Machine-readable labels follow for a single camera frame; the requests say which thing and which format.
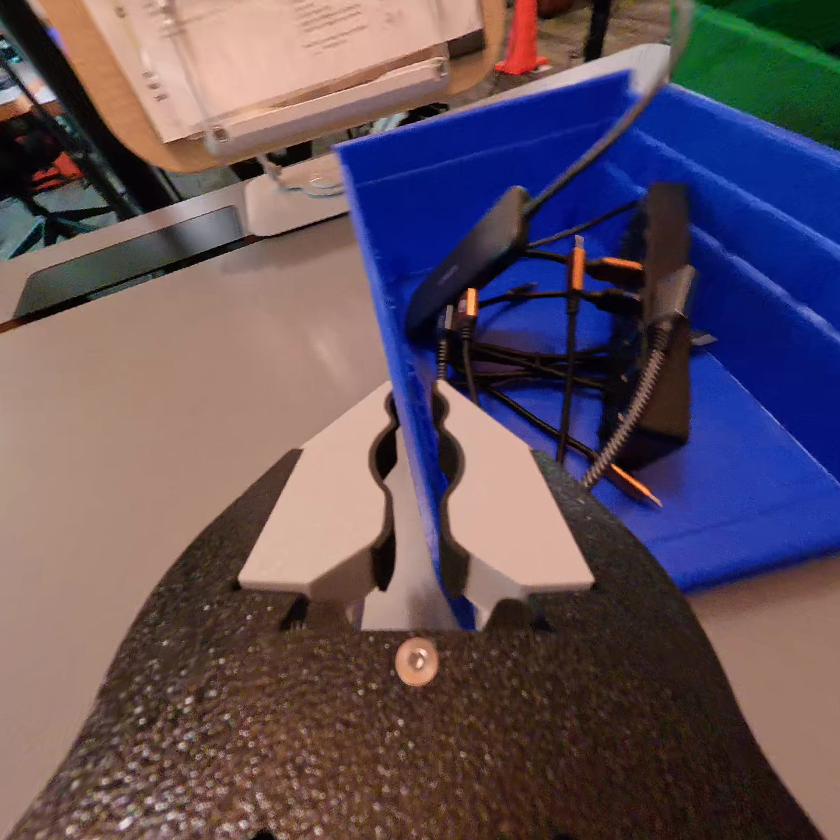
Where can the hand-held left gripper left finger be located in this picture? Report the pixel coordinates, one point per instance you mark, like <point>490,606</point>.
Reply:
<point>308,518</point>

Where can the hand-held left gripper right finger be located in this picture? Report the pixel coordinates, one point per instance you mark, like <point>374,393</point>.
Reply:
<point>518,525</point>

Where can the tall black usb hub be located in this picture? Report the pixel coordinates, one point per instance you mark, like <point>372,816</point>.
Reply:
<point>666,407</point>

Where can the blue plastic bin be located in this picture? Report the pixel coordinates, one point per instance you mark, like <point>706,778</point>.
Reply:
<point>754,492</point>

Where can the slim black usb hub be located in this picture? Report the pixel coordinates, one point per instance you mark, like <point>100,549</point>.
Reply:
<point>472,262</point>

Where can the instruction sheet stand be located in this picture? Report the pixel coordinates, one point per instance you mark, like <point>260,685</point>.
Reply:
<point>262,52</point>

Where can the orange traffic cone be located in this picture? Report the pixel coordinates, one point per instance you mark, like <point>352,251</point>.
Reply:
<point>522,39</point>

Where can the black metal pole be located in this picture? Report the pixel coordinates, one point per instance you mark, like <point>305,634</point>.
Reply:
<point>65,85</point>

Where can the green plastic bin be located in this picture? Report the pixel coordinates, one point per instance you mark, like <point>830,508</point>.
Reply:
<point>754,65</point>

